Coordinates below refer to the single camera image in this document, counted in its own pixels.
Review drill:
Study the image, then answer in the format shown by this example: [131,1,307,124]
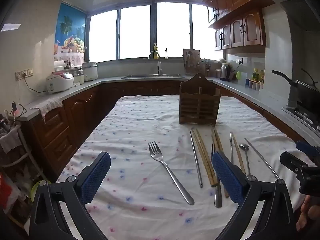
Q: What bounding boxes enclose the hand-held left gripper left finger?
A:
[29,151,112,240]

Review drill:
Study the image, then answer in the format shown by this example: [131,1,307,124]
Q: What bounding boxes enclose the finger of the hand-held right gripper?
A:
[295,140,320,161]
[279,151,309,178]

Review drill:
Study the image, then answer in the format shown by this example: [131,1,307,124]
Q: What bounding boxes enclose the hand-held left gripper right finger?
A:
[211,151,294,240]

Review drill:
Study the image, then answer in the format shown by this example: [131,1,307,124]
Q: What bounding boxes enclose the steel fork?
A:
[211,144,223,208]
[148,141,195,205]

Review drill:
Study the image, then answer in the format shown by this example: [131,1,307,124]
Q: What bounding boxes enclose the steel chopstick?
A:
[189,129,203,188]
[244,137,280,180]
[229,131,234,165]

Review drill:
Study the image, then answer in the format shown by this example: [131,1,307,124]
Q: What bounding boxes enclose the steel long-handled spoon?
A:
[239,144,251,177]

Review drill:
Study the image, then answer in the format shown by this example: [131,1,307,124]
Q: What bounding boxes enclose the wooden utensil holder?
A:
[179,73,221,127]

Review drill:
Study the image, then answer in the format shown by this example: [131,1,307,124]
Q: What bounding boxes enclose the person's right hand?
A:
[296,195,320,232]

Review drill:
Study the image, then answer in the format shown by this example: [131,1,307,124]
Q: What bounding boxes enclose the black gas stove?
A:
[281,101,320,132]

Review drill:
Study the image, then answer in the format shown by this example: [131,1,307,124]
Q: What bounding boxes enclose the white floral tablecloth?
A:
[54,95,315,240]

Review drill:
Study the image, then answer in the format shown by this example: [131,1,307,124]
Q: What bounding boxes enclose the wooden base cabinets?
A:
[21,80,305,180]

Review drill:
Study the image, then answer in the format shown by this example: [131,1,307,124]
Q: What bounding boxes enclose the black wok with lid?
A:
[272,68,320,98]

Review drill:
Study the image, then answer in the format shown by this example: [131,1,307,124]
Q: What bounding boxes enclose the row of white spice jars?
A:
[249,80,264,91]

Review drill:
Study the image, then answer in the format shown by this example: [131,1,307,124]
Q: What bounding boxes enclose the white lace cloth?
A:
[30,96,64,123]

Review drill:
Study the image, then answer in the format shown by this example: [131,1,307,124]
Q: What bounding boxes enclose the group of seasoning bottles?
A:
[251,68,265,83]

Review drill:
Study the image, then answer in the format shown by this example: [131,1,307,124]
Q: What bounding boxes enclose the white storage rack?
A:
[0,101,50,225]

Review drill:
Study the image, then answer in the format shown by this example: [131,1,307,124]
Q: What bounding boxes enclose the grey kitchen countertop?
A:
[19,76,320,140]

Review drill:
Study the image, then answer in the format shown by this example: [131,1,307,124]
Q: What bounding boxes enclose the white and pink rice cooker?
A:
[46,71,74,94]

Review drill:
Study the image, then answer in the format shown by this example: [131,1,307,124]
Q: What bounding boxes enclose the steel electric kettle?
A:
[220,62,232,81]

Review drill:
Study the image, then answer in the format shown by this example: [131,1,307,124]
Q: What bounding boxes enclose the white electric cooker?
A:
[82,61,98,82]

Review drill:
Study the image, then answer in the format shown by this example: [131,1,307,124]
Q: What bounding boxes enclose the steel kitchen sink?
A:
[121,74,185,79]

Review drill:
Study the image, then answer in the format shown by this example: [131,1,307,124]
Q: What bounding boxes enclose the wooden knife rack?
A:
[183,48,201,69]

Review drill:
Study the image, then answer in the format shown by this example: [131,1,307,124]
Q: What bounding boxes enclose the steel kitchen faucet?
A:
[148,51,163,76]

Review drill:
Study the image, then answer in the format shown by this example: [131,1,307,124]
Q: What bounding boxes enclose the steel range hood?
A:
[265,0,320,30]

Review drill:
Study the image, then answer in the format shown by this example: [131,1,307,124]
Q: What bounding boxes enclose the kitchen window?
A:
[86,2,225,63]

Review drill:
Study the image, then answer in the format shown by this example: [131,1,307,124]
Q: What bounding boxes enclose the black power cable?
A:
[24,74,48,93]

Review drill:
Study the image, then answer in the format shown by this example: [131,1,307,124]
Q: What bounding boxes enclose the beige wall socket strip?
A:
[15,69,34,81]

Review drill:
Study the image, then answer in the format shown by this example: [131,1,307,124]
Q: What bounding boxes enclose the tropical fruit wall poster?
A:
[54,2,87,54]

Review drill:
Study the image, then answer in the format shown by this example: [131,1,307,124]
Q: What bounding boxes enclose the wooden wall cabinets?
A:
[202,0,275,53]

